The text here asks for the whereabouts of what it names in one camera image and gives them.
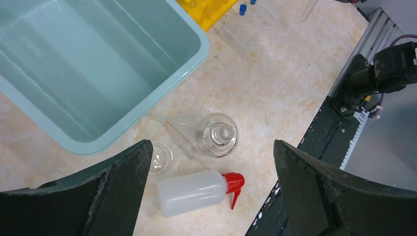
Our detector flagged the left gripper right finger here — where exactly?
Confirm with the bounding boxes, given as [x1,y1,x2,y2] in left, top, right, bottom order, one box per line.
[273,140,417,236]

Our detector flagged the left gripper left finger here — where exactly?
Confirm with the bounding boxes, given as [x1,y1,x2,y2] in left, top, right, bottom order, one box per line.
[0,140,153,236]

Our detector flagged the glass erlenmeyer flask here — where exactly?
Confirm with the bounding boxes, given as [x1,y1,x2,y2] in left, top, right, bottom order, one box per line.
[192,113,239,158]

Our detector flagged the wash bottle red cap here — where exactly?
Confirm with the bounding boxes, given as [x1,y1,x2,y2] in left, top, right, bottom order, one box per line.
[157,170,245,218]

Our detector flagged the small glass beaker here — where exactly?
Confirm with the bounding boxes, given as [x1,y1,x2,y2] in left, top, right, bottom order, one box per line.
[148,140,176,179]

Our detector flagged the glass funnel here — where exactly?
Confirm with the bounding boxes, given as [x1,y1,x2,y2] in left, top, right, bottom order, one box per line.
[146,111,202,143]

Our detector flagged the teal plastic tub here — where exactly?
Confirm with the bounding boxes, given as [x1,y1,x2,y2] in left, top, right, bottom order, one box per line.
[0,0,209,155]

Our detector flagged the clear test tubes on table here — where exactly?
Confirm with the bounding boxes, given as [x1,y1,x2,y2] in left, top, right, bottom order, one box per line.
[216,9,274,58]

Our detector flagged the yellow test tube rack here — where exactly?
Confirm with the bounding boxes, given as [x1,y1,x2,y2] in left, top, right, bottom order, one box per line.
[177,0,238,31]

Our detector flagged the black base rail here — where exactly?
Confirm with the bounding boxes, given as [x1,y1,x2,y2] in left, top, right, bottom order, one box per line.
[244,54,372,236]

